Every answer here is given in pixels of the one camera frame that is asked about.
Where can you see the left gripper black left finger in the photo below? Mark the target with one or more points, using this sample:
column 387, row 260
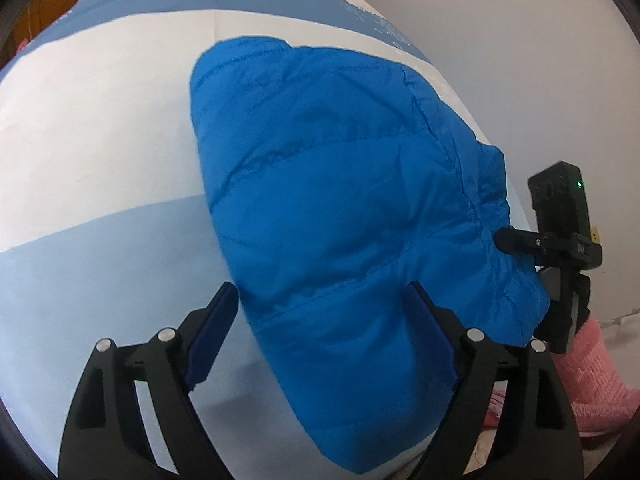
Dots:
column 132, row 416

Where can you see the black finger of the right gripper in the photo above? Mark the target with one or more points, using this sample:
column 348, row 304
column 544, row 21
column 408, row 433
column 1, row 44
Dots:
column 513, row 241

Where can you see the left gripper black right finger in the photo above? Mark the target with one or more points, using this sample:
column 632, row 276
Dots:
column 537, row 436

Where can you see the blue puffer jacket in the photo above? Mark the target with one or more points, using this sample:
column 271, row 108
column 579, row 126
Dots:
column 334, row 180

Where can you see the black gloved right hand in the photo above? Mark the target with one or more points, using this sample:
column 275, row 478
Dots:
column 569, row 293

